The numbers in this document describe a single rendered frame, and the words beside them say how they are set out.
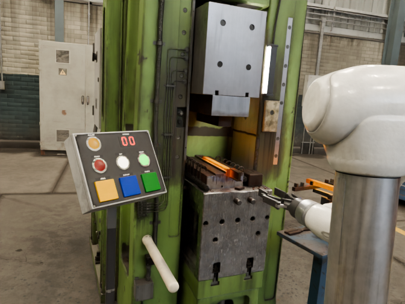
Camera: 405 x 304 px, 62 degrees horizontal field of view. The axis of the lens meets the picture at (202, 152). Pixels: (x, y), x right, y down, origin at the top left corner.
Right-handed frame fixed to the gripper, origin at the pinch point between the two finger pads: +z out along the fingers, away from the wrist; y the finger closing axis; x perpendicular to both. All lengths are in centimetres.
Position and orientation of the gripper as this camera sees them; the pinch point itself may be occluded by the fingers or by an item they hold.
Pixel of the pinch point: (270, 193)
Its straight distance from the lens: 138.4
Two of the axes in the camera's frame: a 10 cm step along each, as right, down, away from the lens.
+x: 0.7, -9.8, -1.7
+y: 9.2, 0.0, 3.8
